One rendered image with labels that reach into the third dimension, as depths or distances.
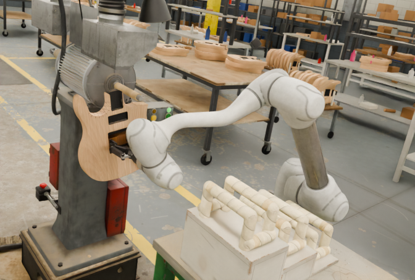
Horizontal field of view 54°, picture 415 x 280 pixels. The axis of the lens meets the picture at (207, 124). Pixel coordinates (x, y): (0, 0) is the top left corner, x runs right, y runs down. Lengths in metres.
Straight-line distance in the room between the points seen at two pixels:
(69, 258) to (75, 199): 0.31
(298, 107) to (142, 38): 0.63
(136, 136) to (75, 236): 1.09
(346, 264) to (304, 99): 0.57
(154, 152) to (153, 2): 0.63
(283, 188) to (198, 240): 0.95
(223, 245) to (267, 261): 0.12
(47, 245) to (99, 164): 0.78
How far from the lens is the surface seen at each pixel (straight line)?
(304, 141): 1.68
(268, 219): 1.10
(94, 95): 1.87
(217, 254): 1.15
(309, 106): 1.50
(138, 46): 1.57
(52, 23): 2.12
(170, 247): 1.34
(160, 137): 1.39
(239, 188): 1.15
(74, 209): 2.26
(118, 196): 2.33
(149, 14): 1.70
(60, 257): 2.34
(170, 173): 1.45
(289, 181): 2.03
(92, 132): 1.71
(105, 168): 1.81
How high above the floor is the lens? 1.72
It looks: 18 degrees down
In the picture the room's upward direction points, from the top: 9 degrees clockwise
